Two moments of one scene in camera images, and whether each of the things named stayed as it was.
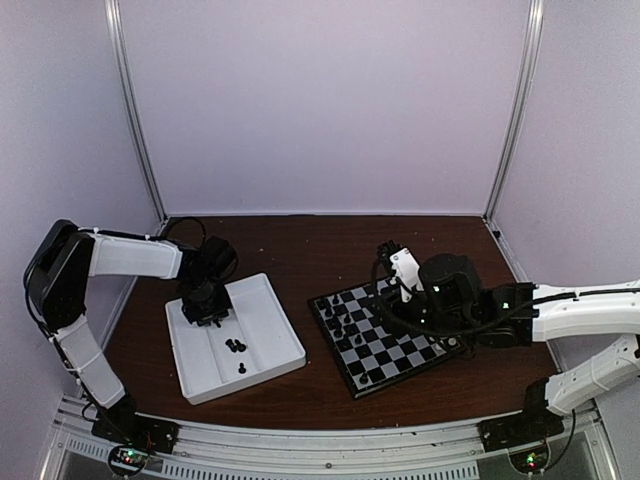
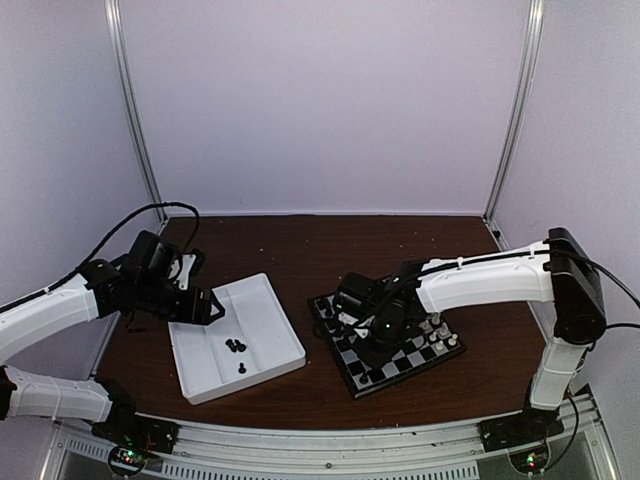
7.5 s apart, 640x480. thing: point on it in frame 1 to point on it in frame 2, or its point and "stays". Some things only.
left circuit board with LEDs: (127, 459) stays
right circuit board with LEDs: (530, 461) stays
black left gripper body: (206, 304) to (152, 299)
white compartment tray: (252, 343) stays
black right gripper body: (448, 325) to (389, 337)
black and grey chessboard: (367, 352) stays
